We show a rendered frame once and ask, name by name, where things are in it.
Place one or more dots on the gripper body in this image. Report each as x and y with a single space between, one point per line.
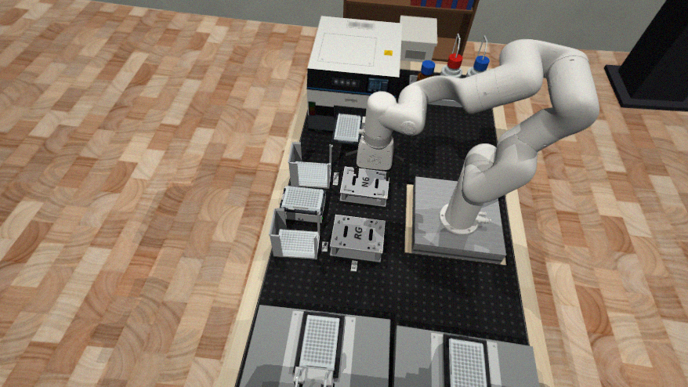
375 157

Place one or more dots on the red bottle cap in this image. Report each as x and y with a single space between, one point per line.
454 62

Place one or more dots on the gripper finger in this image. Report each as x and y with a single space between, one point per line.
349 157
395 165

